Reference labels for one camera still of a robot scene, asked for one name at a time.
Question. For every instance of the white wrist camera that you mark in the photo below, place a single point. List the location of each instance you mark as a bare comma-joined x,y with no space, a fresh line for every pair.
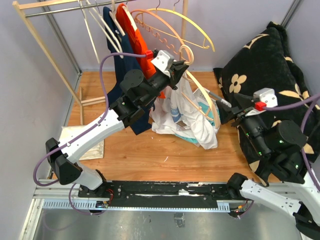
160,60
265,97

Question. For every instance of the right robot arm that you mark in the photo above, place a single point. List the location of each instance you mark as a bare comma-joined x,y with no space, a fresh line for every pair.
281,149

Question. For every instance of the orange t shirt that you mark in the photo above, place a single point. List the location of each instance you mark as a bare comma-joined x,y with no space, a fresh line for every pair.
136,40

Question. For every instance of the empty cream hanger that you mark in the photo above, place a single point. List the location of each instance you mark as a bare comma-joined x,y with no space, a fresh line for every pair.
88,30

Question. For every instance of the wooden clothes rack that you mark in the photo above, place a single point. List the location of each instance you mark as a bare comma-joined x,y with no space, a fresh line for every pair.
42,8

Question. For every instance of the cream hanger on navy shirt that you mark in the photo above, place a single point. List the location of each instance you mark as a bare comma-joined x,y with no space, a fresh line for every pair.
106,30

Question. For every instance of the teal t shirt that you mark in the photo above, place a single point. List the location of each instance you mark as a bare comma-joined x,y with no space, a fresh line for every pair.
197,129

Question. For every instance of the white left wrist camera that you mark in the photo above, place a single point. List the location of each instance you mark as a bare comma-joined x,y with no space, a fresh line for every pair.
160,60

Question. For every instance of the orange hanger with metal hook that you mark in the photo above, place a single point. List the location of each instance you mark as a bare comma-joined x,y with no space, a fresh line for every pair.
184,51

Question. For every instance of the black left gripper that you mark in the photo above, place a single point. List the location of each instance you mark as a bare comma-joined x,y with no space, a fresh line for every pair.
176,72

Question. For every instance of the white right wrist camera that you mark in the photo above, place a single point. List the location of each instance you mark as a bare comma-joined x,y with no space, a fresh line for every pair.
265,97

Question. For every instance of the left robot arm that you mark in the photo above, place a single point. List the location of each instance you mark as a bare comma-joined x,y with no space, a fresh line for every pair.
138,95

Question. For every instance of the white plastic basket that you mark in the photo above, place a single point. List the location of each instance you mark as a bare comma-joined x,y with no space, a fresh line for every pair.
212,96

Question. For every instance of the navy blue t shirt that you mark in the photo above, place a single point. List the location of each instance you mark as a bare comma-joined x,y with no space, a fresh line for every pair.
123,68

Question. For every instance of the metal corner post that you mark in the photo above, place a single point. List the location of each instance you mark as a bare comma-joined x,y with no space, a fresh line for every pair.
63,42

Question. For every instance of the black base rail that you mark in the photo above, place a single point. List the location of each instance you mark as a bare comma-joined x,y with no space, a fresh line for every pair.
162,194

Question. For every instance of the black floral blanket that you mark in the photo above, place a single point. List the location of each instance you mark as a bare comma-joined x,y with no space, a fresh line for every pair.
265,62

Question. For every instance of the white pink t shirt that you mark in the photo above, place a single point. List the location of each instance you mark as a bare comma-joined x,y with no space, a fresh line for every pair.
165,113

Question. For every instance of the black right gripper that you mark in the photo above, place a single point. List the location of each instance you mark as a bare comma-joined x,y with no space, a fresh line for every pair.
227,112

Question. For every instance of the folded cream cloth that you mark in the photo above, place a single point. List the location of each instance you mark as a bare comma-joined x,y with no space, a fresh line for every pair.
95,152

